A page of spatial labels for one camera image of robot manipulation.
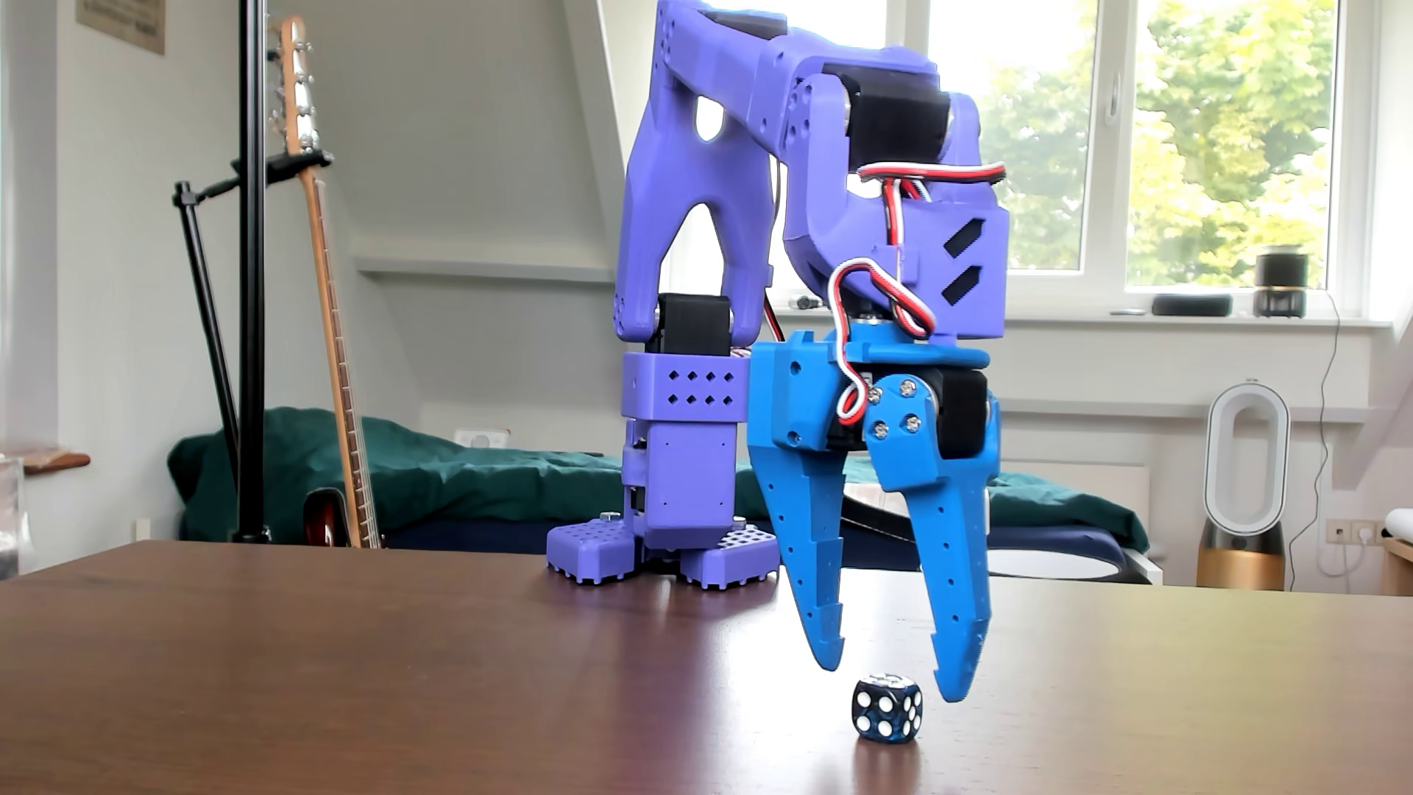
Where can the black vertical pole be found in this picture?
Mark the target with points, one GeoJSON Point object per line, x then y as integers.
{"type": "Point", "coordinates": [252, 331]}

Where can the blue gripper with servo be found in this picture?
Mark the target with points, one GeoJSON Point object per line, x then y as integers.
{"type": "Point", "coordinates": [798, 401]}

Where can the clear glass container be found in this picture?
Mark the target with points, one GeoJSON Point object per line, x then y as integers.
{"type": "Point", "coordinates": [9, 519]}

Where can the wooden neck guitar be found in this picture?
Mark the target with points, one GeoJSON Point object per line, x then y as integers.
{"type": "Point", "coordinates": [331, 331]}

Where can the light wooden furniture piece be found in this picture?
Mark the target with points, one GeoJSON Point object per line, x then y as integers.
{"type": "Point", "coordinates": [1400, 563]}

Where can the black cylindrical speaker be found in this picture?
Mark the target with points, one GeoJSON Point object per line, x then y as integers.
{"type": "Point", "coordinates": [1281, 276]}

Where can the framed wall picture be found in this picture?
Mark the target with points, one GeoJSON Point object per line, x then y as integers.
{"type": "Point", "coordinates": [121, 22]}

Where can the purple robot arm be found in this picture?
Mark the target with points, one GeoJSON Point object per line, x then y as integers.
{"type": "Point", "coordinates": [684, 475]}

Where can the black guitar stand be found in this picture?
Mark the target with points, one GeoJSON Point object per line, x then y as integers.
{"type": "Point", "coordinates": [204, 287]}

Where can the brown wooden shelf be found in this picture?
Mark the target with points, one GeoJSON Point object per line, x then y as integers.
{"type": "Point", "coordinates": [50, 461]}

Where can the white wall outlet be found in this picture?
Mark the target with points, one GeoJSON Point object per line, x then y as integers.
{"type": "Point", "coordinates": [481, 438]}

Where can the white round disc black rim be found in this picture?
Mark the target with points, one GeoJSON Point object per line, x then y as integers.
{"type": "Point", "coordinates": [1060, 564]}

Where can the black flat puck speaker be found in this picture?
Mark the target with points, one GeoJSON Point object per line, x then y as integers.
{"type": "Point", "coordinates": [1192, 305]}

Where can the blue dice with white dots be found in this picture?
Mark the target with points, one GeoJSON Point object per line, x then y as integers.
{"type": "Point", "coordinates": [887, 708]}

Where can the white radiator panel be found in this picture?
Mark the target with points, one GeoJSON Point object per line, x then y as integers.
{"type": "Point", "coordinates": [1104, 480]}

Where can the white double wall socket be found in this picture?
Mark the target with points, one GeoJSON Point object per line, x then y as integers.
{"type": "Point", "coordinates": [1352, 531]}

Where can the white and gold bladeless fan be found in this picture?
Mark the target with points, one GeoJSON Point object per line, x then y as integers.
{"type": "Point", "coordinates": [1242, 558]}

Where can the white window frame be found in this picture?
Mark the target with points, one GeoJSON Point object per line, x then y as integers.
{"type": "Point", "coordinates": [1113, 166]}

